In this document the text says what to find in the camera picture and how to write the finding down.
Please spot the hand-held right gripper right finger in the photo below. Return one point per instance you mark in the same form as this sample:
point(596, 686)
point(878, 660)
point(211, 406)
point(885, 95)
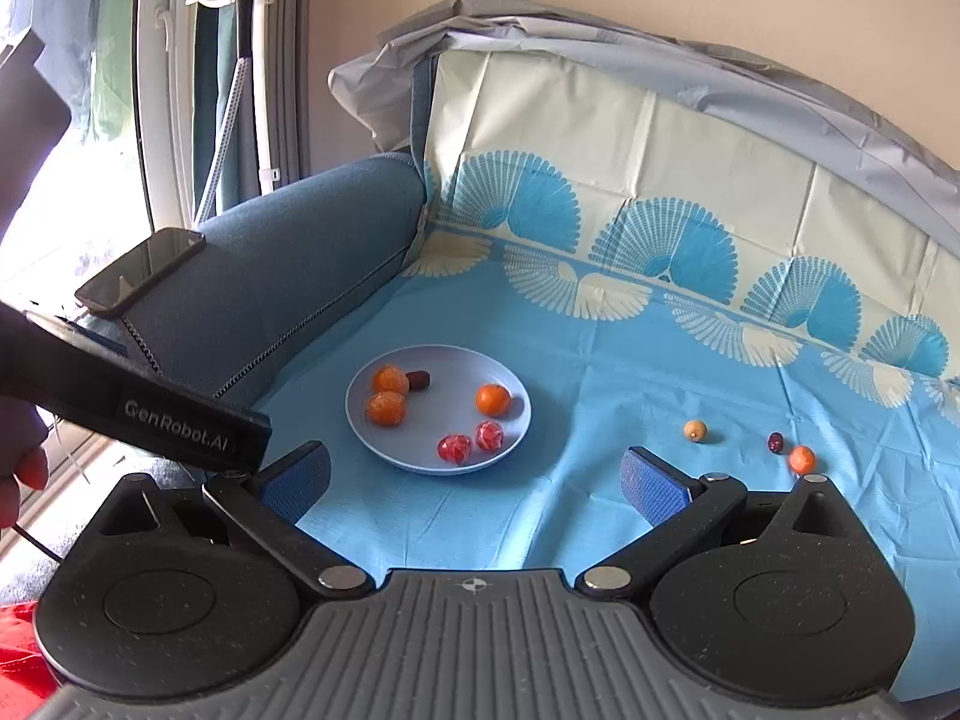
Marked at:
point(656, 491)

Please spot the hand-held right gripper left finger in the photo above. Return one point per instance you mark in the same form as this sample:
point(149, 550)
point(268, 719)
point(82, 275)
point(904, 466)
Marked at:
point(300, 476)

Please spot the peeled orange mandarin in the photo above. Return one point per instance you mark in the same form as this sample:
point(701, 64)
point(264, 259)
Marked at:
point(385, 408)

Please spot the small orange mandarin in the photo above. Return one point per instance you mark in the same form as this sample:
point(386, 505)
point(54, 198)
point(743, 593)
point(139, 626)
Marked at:
point(493, 399)
point(802, 459)
point(390, 379)

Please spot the lavender round plate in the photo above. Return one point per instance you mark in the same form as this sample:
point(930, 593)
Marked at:
point(435, 412)

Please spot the dark red jujube date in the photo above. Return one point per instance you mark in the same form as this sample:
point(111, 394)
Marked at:
point(418, 380)
point(775, 442)

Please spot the red candy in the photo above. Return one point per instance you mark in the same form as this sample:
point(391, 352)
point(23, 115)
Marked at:
point(454, 448)
point(489, 434)

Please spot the person's left hand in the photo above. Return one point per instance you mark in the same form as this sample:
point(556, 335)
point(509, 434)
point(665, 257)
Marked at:
point(26, 469)

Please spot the small yellow kumquat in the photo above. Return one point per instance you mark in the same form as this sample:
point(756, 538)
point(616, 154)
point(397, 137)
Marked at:
point(695, 430)

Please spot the blue fan-print cloth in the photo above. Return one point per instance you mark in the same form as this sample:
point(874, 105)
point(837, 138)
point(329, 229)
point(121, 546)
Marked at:
point(600, 390)

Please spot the black smartphone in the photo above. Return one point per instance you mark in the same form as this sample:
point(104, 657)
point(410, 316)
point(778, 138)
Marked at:
point(139, 270)

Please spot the blue sofa armrest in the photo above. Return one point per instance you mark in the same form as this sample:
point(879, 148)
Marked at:
point(300, 240)

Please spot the red cloth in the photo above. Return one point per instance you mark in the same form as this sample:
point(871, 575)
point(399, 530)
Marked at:
point(19, 652)

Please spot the dark flat panel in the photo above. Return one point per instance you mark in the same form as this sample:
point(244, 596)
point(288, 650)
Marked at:
point(26, 135)

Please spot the white steamer pole hanger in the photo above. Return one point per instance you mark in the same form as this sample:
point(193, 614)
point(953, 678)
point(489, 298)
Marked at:
point(260, 90)

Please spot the grey curtain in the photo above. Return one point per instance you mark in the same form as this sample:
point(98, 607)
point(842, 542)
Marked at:
point(289, 90)

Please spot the hanging blue-grey cloth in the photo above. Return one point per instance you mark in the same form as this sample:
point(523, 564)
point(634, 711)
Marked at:
point(90, 30)

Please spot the black garment steamer head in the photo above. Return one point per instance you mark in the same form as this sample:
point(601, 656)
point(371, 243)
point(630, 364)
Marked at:
point(244, 15)

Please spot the grey plastic cover sheet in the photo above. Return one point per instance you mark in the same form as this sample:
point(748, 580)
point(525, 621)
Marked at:
point(750, 67)

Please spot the white window frame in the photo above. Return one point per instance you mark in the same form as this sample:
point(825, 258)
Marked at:
point(169, 127)

